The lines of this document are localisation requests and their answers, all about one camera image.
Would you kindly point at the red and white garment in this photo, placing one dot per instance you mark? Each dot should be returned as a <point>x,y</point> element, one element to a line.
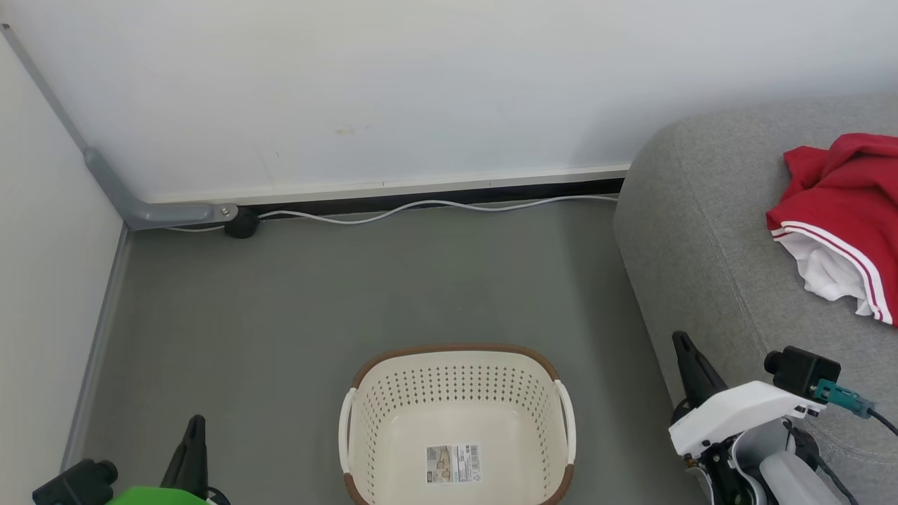
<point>842,189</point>

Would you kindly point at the white skirting board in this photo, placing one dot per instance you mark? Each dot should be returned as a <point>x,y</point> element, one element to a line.
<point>421,186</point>

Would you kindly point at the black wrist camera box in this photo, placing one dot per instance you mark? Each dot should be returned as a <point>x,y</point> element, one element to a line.
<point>800,370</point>
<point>77,484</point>

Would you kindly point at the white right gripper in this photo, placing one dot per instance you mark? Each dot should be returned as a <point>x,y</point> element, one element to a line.
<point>744,410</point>

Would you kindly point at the grey fabric sofa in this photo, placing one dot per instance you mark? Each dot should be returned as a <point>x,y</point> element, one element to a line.
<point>701,245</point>

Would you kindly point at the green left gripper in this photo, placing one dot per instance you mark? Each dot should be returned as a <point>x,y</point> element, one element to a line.
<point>154,496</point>

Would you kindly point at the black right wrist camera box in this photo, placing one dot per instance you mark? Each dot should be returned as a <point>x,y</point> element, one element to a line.
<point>800,370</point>

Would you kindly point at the black round floor plug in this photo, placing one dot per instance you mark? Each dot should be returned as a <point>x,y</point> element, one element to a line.
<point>242,224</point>

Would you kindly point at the grey skirting strip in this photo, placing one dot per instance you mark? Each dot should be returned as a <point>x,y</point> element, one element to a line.
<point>91,365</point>

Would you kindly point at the printed basket label sticker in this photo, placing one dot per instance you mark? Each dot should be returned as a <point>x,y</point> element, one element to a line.
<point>454,463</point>

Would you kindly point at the cream brown-rimmed laundry basket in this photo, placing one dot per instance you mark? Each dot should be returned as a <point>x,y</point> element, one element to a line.
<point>421,435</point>

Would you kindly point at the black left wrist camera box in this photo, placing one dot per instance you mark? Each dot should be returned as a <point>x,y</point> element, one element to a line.
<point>77,484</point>

